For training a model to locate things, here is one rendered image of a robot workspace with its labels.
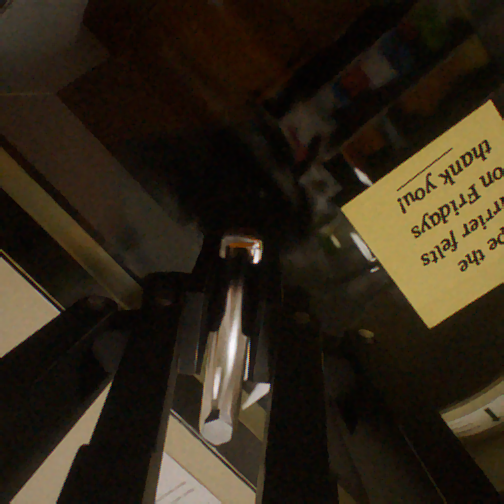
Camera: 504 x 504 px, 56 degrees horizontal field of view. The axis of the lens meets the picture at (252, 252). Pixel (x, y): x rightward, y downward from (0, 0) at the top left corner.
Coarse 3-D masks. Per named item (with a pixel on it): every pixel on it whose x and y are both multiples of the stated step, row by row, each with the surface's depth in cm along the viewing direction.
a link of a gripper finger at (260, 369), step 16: (272, 240) 20; (272, 256) 18; (272, 272) 17; (272, 288) 15; (256, 304) 16; (272, 304) 15; (256, 320) 15; (272, 320) 15; (256, 336) 15; (272, 336) 15; (256, 352) 15; (272, 352) 15; (256, 368) 15
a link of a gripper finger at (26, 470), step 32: (64, 320) 12; (96, 320) 13; (32, 352) 11; (64, 352) 11; (0, 384) 10; (32, 384) 10; (64, 384) 11; (96, 384) 13; (0, 416) 9; (32, 416) 10; (64, 416) 12; (0, 448) 9; (32, 448) 10; (0, 480) 9
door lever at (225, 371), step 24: (240, 240) 17; (240, 264) 17; (216, 288) 18; (240, 288) 17; (216, 312) 18; (240, 312) 18; (216, 336) 18; (240, 336) 18; (216, 360) 18; (240, 360) 18; (216, 384) 19; (240, 384) 19; (216, 408) 19; (216, 432) 19
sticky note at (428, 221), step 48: (432, 144) 20; (480, 144) 20; (384, 192) 21; (432, 192) 21; (480, 192) 21; (384, 240) 22; (432, 240) 22; (480, 240) 22; (432, 288) 23; (480, 288) 22
